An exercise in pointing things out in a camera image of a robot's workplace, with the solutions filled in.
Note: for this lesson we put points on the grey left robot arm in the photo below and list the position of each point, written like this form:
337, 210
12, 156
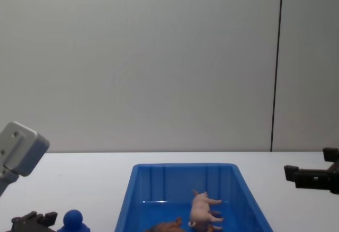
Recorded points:
18, 150

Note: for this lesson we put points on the pink toy pig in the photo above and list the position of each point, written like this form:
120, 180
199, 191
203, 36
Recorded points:
200, 206

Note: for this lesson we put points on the blue pawn figure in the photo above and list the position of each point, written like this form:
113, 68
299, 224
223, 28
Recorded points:
73, 220

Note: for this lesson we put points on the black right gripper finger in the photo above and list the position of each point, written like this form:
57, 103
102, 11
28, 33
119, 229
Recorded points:
312, 178
331, 154

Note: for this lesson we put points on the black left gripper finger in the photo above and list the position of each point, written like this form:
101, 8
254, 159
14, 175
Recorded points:
29, 222

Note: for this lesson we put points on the brown toy animal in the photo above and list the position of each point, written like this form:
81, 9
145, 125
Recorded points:
165, 226

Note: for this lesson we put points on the blue plastic bin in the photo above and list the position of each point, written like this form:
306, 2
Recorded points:
148, 189

